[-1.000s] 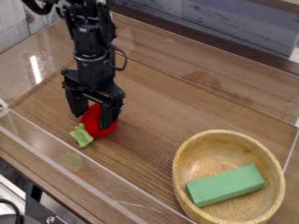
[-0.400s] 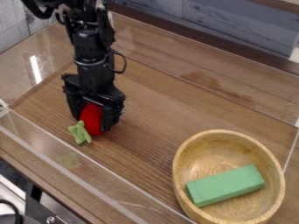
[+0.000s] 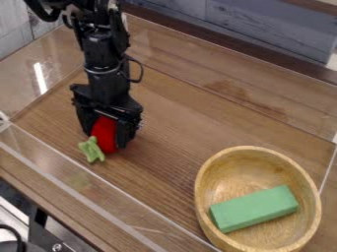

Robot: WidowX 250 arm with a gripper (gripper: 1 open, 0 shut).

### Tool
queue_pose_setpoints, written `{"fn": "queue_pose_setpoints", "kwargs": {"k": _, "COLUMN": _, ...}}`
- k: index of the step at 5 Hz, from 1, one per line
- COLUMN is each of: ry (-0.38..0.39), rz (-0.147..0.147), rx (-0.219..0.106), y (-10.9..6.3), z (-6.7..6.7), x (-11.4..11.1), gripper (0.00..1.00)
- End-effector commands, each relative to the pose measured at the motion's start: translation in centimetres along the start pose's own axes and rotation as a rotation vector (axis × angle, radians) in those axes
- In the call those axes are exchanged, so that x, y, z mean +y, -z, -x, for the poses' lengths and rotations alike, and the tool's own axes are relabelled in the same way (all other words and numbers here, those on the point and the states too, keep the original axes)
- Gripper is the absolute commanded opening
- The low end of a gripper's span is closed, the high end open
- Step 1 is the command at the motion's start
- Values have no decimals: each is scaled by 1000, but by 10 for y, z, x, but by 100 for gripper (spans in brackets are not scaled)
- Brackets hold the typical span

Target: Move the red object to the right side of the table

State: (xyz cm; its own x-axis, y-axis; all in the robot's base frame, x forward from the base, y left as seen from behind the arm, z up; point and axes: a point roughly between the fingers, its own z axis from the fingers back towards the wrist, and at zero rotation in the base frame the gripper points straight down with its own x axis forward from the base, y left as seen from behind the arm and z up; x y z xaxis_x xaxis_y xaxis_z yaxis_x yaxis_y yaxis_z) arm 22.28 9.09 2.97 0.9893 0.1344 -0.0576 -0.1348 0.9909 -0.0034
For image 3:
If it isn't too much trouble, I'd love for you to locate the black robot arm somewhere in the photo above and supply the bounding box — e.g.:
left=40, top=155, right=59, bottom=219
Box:
left=24, top=0, right=143, bottom=153

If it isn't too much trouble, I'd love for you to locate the black cable lower left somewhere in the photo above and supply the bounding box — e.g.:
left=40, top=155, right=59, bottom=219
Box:
left=0, top=223, right=28, bottom=252

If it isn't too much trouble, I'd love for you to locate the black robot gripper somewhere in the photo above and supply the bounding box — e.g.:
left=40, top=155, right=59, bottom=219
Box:
left=69, top=65, right=143, bottom=149

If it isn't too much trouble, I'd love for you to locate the green rectangular block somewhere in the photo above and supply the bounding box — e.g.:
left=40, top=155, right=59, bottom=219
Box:
left=210, top=185, right=298, bottom=233

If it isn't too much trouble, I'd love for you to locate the red plush strawberry toy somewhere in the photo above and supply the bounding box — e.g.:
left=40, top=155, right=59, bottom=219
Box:
left=77, top=116, right=118, bottom=163

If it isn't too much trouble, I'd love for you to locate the wooden bowl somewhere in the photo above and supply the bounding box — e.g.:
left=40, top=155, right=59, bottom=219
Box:
left=194, top=146, right=321, bottom=252

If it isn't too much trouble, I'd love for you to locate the black metal table frame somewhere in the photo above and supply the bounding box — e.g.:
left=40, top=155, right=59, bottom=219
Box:
left=28, top=207, right=91, bottom=252

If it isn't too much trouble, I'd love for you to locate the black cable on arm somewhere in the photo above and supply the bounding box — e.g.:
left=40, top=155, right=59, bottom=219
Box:
left=124, top=53, right=144, bottom=84

